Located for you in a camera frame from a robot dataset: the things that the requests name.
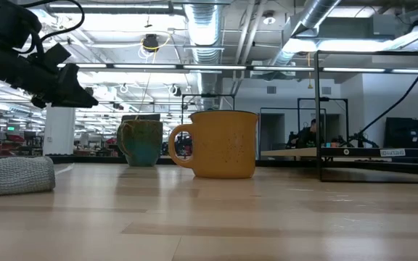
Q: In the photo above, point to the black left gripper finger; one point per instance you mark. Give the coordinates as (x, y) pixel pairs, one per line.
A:
(73, 96)

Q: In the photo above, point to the green glazed mug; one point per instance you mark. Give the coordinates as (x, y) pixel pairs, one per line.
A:
(143, 145)

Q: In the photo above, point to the white pillar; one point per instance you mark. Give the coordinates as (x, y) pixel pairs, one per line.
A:
(59, 130)

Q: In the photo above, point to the black computer monitor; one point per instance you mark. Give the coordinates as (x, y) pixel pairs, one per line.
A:
(140, 117)

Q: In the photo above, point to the grey knitted cloth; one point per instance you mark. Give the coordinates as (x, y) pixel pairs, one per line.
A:
(13, 175)

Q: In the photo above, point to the long overhead light bar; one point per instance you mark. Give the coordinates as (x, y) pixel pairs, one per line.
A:
(212, 67)

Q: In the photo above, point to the yellow speckled mug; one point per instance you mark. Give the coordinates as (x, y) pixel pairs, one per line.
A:
(223, 145)

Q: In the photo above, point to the white label sticker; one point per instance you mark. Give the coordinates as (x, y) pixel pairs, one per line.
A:
(392, 152)

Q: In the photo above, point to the black equipment box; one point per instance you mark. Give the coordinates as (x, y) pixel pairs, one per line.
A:
(410, 132)

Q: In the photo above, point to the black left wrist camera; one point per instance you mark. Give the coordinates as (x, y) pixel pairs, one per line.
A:
(54, 55)

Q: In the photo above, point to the black table edge rail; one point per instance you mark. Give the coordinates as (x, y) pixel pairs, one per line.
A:
(93, 159)

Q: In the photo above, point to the black ceiling camera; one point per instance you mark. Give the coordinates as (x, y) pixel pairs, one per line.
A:
(150, 42)

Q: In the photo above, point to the silver air duct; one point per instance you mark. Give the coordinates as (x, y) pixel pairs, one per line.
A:
(203, 29)
(314, 14)

